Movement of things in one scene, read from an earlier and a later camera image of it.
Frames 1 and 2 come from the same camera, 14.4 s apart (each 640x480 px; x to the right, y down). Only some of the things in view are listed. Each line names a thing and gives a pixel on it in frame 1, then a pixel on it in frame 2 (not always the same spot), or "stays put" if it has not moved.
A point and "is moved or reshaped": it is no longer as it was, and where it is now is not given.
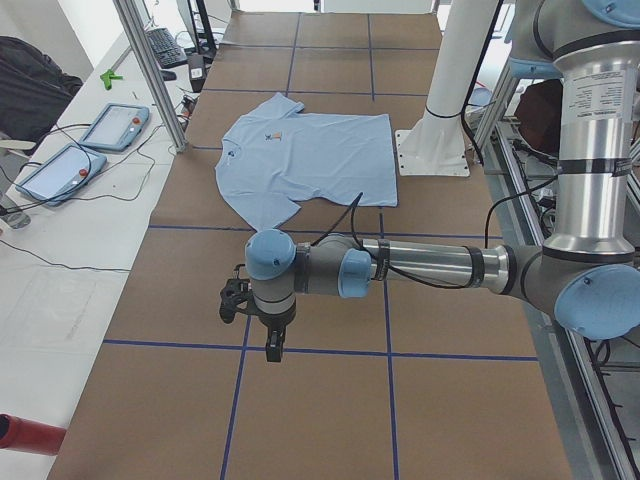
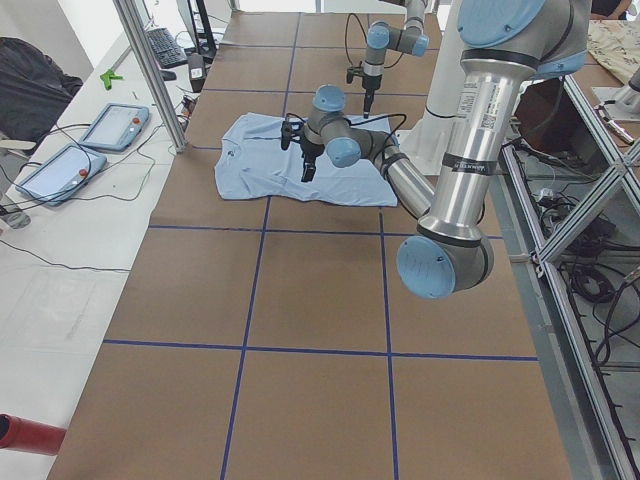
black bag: [34, 90] stays put
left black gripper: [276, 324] to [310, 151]
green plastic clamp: [108, 76] stays put
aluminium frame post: [136, 35] stays put
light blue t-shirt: [274, 157] is moved or reshaped
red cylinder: [19, 434] stays put
